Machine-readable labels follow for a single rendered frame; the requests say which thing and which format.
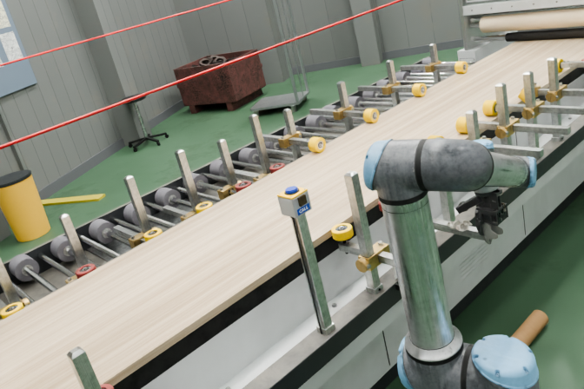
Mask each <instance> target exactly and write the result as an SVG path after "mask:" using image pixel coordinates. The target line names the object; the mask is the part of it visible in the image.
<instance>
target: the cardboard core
mask: <svg viewBox="0 0 584 389"><path fill-rule="evenodd" d="M547 323H548V316H547V315H546V314H545V313H544V312H542V311H540V310H534V311H533V312H532V313H531V314H530V315H529V316H528V318H527V319H526V320H525V321H524V322H523V323H522V324H521V326H520V327H519V328H518V329H517V330H516V331H515V333H514V334H513V335H512V336H511V337H513V338H516V339H518V340H520V341H522V342H523V343H525V344H526V345H527V346H529V345H530V344H531V343H532V342H533V340H534V339H535V338H536V337H537V335H538V334H539V333H540V332H541V330H542V329H543V328H544V327H545V325H546V324H547ZM511 337H510V338H511Z"/></svg>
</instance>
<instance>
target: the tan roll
mask: <svg viewBox="0 0 584 389"><path fill-rule="evenodd" d="M577 26H584V8H574V9H564V10H546V11H536V12H527V13H517V14H507V15H498V16H483V17H482V18H481V20H480V22H479V23H471V24H470V25H469V27H470V28H480V30H481V32H482V33H488V32H500V31H513V30H538V29H551V28H564V27H577Z"/></svg>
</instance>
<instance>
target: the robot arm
mask: <svg viewBox="0 0 584 389"><path fill-rule="evenodd" d="M536 176H537V168H536V160H535V158H533V157H529V156H527V157H516V156H508V155H501V154H497V153H495V152H494V144H493V142H492V141H490V140H486V139H480V140H473V141H470V140H463V139H445V138H431V139H407V140H393V139H389V140H385V141H377V142H374V143H373V144H372V145H371V146H370V147H369V149H368V152H367V154H366V156H365V160H364V165H363V180H364V183H365V186H366V187H367V188H368V189H369V190H372V191H375V190H376V191H377V194H378V199H379V202H380V203H381V205H382V212H383V216H384V220H385V224H386V229H387V232H388V239H389V244H390V247H391V252H392V255H393V260H394V264H395V271H396V275H397V279H398V283H399V287H400V290H401V297H402V302H403V305H404V310H405V314H406V318H407V322H408V329H409V331H408V333H407V335H406V336H405V337H404V338H403V340H402V341H401V344H400V347H399V353H400V355H398V357H397V368H398V374H399V378H400V379H401V382H402V384H403V385H404V386H405V387H406V388H407V389H540V384H539V370H538V367H537V365H536V360H535V356H534V354H533V352H532V351H531V349H530V348H529V347H528V346H527V345H526V344H525V343H523V342H522V341H520V340H518V339H516V338H513V337H511V338H509V337H508V336H507V335H499V334H496V335H489V336H486V337H484V338H483V339H482V340H478V341H477V342H476V343H475V344H469V343H463V339H462V336H461V332H460V331H459V329H458V328H457V327H455V326H453V325H452V321H451V317H450V312H449V307H448V298H447V294H446V288H445V284H444V279H443V274H442V270H441V261H440V255H439V251H438V247H437V241H436V237H435V228H434V223H433V218H432V214H431V208H430V204H429V199H428V191H439V192H472V191H473V192H474V194H475V196H473V197H471V198H469V199H467V200H466V201H461V202H460V203H459V206H458V207H456V208H455V209H456V211H457V212H458V213H459V214H460V213H462V212H466V211H468V210H469V209H470V208H471V207H473V206H475V205H476V209H475V225H476V228H477V230H478V232H479V234H480V235H481V237H482V239H483V240H484V241H485V242H486V243H487V244H489V245H490V244H491V242H492V239H497V238H498V235H497V234H503V229H502V228H500V227H498V226H499V225H500V224H501V223H502V222H503V221H504V220H505V219H507V218H508V206H507V203H504V202H501V197H500V195H501V194H502V189H498V187H500V188H533V187H534V186H535V184H536Z"/></svg>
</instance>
